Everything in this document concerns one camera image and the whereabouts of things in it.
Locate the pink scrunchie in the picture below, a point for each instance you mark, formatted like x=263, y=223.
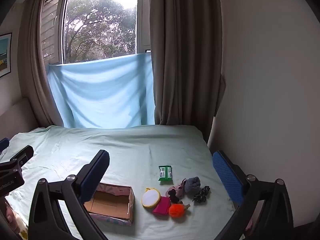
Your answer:
x=178, y=188

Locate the black patterned scrunchie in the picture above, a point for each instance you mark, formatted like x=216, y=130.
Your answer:
x=201, y=194

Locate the taupe curtain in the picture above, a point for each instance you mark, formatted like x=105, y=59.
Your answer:
x=185, y=55
x=32, y=67

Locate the orange fluffy pompom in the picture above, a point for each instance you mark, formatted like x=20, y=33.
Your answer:
x=176, y=210

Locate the grey fuzzy sock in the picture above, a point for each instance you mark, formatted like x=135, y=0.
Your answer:
x=193, y=185

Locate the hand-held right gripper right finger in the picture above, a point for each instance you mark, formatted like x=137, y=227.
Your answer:
x=227, y=177

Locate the round yellow-rimmed white pad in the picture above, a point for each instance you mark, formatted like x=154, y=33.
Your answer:
x=151, y=197

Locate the cardboard box with pink lining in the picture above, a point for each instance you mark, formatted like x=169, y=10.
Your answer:
x=110, y=202

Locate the pale green bed sheet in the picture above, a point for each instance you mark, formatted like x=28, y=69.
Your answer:
x=150, y=145

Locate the floral bedding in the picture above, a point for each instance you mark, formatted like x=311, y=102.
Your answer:
x=24, y=233

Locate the slatted window shutter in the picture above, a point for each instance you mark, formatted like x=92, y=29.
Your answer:
x=51, y=27

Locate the light blue hanging cloth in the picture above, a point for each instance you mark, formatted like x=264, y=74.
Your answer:
x=100, y=92

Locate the green wet wipes packet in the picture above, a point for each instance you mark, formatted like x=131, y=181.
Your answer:
x=165, y=173

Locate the magenta zip pouch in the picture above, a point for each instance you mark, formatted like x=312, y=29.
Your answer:
x=161, y=206

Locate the wall poster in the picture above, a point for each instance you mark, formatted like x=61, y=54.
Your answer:
x=5, y=55

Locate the white framed window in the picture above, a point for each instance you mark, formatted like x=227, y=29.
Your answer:
x=143, y=17

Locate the plain black scrunchie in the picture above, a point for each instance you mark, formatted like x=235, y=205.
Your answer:
x=173, y=197

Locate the person's left hand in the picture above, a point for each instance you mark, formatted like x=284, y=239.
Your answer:
x=10, y=215

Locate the beige upholstered headboard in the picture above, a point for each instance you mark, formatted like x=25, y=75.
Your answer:
x=17, y=117

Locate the tree outside window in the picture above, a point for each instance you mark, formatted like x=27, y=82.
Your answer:
x=100, y=30

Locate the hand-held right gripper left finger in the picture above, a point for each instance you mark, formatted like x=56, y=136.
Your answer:
x=95, y=177

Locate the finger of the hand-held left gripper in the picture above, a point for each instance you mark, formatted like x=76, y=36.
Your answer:
x=3, y=143
x=21, y=155

